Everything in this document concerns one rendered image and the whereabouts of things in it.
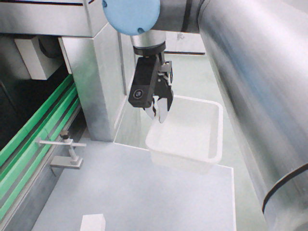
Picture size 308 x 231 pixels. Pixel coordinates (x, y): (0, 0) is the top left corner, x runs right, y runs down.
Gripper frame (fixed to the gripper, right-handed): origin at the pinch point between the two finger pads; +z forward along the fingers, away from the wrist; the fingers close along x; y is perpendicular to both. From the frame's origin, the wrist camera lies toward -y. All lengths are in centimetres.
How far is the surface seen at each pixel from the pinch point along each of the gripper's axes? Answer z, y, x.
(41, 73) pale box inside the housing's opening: -1, 27, 59
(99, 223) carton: 27.4, -17.6, 18.3
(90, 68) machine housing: -6.9, 18.6, 28.3
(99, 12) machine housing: -22.4, 28.3, 23.9
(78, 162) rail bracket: 19.8, -2.0, 32.2
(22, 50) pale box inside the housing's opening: -12, 26, 61
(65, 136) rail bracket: 6.2, -2.7, 30.8
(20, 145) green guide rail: 11, -4, 51
